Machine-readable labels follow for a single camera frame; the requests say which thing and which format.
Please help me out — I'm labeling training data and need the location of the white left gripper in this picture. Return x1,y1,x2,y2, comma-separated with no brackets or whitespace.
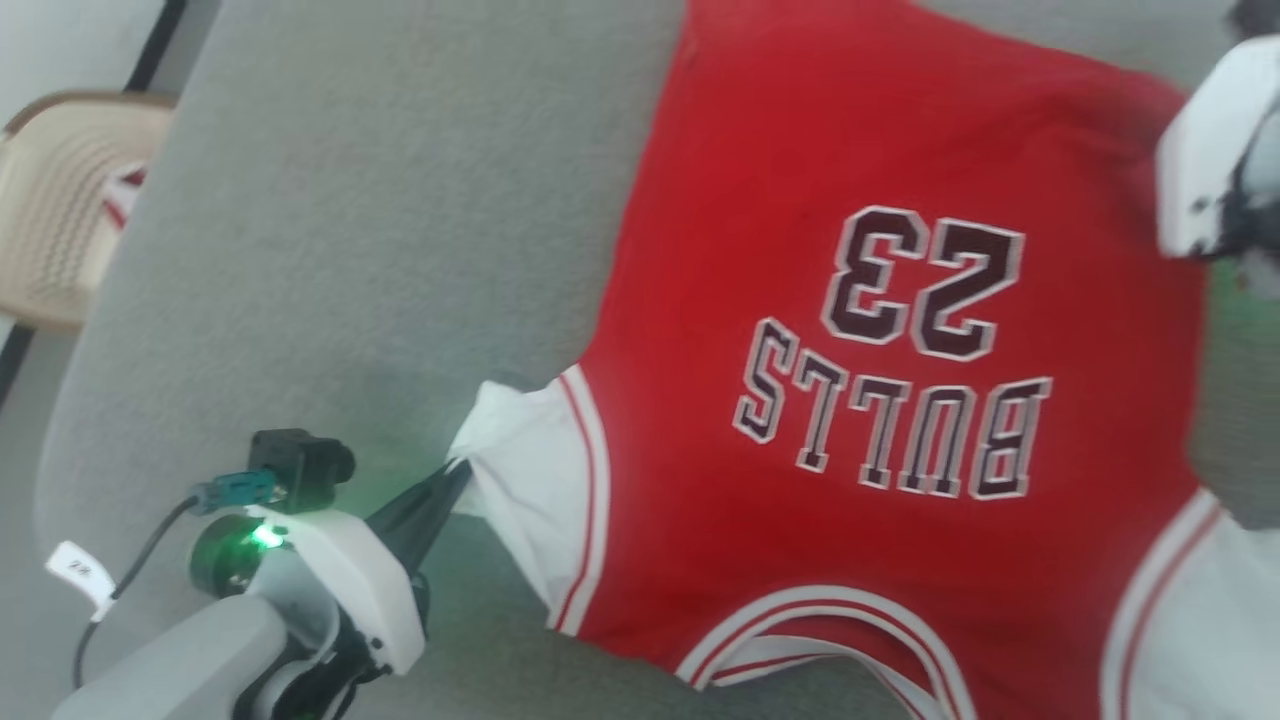
244,457,474,677

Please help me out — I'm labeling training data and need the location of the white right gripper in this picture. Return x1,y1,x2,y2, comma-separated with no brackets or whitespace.
1154,34,1280,261

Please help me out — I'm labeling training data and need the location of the red white basketball jersey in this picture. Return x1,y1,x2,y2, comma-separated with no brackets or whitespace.
449,0,1280,720

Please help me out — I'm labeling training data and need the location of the red white garment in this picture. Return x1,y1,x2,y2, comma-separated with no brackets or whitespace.
99,164,150,234

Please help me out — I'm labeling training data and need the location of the black left cable teal plug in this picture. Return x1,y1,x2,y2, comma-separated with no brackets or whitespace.
71,468,278,692

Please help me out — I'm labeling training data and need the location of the white cable label tag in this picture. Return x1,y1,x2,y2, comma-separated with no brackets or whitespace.
44,539,117,623

